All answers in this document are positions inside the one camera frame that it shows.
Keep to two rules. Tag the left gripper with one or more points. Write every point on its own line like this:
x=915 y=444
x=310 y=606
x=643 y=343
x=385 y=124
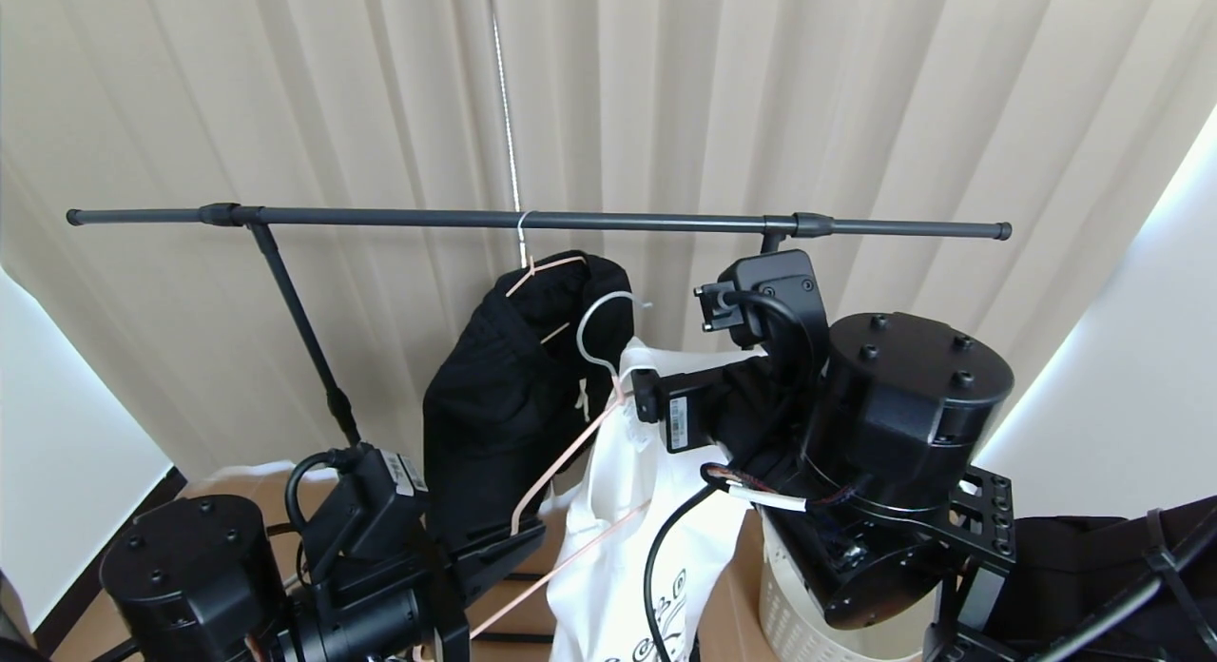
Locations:
x=380 y=629

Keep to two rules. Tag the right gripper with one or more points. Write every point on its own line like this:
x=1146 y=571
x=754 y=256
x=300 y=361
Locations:
x=732 y=405

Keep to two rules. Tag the pink clothes hanger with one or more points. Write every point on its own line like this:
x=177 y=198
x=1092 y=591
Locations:
x=570 y=457
x=561 y=262

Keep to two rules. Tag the white printed T-shirt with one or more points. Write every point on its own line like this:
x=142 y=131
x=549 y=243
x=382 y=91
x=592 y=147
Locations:
x=608 y=548

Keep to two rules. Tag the black shorts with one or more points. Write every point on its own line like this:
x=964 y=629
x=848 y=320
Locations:
x=494 y=424

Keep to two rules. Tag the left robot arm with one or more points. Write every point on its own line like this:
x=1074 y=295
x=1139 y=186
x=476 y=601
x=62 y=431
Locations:
x=190 y=567

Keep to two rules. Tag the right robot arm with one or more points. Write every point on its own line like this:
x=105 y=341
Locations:
x=903 y=405

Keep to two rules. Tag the white laundry basket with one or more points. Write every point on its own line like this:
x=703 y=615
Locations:
x=789 y=614

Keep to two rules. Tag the black clothes rack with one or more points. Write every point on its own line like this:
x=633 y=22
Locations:
x=380 y=216

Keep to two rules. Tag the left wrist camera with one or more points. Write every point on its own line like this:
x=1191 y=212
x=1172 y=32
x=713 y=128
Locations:
x=371 y=510

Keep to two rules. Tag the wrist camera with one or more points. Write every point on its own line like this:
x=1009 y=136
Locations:
x=371 y=510
x=770 y=291

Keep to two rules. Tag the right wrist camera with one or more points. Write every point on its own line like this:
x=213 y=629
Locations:
x=770 y=291

